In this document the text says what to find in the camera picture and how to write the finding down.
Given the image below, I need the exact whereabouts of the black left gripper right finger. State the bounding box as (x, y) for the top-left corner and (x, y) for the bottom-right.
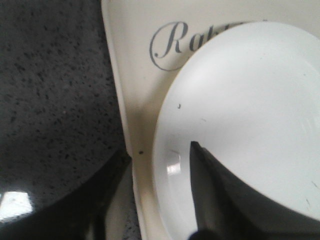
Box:
(189, 141), (320, 240)

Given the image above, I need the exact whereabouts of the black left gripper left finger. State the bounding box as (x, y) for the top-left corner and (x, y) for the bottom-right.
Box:
(0, 150), (132, 240)

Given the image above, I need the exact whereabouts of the white round plate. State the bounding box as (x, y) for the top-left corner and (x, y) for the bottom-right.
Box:
(152, 21), (320, 240)

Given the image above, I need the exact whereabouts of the cream rabbit serving tray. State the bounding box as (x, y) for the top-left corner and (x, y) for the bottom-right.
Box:
(101, 0), (320, 240)

